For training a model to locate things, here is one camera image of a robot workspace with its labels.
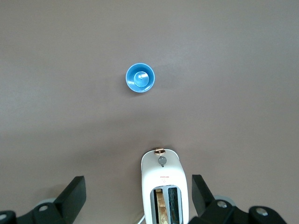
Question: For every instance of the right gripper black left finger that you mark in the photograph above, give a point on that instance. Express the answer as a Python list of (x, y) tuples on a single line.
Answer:
[(67, 200)]

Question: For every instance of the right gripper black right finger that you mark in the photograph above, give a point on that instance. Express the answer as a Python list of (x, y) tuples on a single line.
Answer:
[(210, 210)]

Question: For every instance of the blue plastic cup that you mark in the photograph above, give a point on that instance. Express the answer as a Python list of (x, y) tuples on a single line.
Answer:
[(140, 78)]

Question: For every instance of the brown toast slice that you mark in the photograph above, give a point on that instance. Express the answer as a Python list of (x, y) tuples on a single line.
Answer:
[(161, 205)]

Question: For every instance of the white two-slot toaster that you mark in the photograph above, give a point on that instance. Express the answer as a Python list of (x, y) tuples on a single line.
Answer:
[(163, 177)]

